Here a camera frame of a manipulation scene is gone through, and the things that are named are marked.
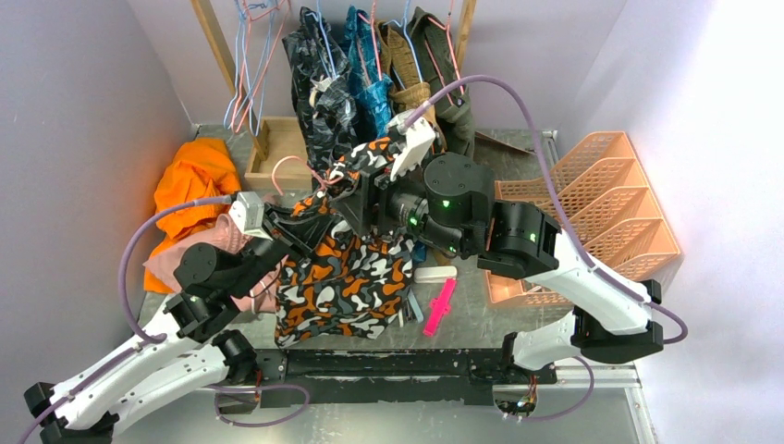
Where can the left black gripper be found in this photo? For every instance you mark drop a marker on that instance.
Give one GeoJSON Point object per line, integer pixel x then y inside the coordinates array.
{"type": "Point", "coordinates": [296, 234]}

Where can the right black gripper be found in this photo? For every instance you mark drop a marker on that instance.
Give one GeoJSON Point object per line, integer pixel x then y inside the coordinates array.
{"type": "Point", "coordinates": [380, 190]}

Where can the orange camouflage shorts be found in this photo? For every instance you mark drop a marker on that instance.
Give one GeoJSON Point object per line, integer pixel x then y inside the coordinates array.
{"type": "Point", "coordinates": [351, 285]}

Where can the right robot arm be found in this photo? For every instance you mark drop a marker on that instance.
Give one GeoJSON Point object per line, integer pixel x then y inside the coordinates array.
{"type": "Point", "coordinates": [452, 207]}

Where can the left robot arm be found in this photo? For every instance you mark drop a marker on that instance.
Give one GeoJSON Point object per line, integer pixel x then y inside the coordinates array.
{"type": "Point", "coordinates": [187, 345]}

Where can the blue patterned shorts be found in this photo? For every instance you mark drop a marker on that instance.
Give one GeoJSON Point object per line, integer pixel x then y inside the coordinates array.
{"type": "Point", "coordinates": [368, 84]}

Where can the black grey patterned shorts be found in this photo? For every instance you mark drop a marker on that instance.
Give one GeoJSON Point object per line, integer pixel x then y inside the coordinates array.
{"type": "Point", "coordinates": [326, 111]}

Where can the dark olive green shorts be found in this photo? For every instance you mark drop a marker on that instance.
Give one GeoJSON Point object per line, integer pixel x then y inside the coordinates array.
{"type": "Point", "coordinates": [435, 56]}

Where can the tan brown shorts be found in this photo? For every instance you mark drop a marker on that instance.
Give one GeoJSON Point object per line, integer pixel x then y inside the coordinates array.
{"type": "Point", "coordinates": [399, 63]}

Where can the wooden clothes rack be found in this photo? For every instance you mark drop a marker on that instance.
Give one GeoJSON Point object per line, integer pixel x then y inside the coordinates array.
{"type": "Point", "coordinates": [278, 139]}

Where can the white rectangular case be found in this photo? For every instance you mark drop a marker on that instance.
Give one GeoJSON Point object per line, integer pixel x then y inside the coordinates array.
{"type": "Point", "coordinates": [434, 274]}

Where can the light blue stapler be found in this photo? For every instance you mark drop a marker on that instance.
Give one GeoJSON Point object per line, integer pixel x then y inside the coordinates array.
{"type": "Point", "coordinates": [410, 310]}

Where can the pink plastic clip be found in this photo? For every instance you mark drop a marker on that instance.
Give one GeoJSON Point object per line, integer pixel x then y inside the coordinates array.
{"type": "Point", "coordinates": [440, 307]}

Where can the peach plastic file organizer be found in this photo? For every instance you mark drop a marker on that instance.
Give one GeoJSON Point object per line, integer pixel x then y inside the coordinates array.
{"type": "Point", "coordinates": [611, 205]}

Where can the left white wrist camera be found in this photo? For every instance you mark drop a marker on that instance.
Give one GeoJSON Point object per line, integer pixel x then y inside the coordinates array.
{"type": "Point", "coordinates": [247, 213]}

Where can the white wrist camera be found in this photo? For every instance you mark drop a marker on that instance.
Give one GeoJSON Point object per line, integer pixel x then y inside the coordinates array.
{"type": "Point", "coordinates": [418, 140]}
{"type": "Point", "coordinates": [247, 213]}

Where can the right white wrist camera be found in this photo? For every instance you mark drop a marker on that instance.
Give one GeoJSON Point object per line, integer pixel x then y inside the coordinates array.
{"type": "Point", "coordinates": [418, 140]}

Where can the pink drawstring shorts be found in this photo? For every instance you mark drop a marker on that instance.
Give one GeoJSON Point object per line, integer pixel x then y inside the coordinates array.
{"type": "Point", "coordinates": [224, 234]}

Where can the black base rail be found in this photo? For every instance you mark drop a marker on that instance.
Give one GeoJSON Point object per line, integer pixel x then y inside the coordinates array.
{"type": "Point", "coordinates": [367, 376]}

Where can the aluminium frame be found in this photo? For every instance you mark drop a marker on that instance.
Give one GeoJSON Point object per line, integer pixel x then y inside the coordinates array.
{"type": "Point", "coordinates": [616, 412]}

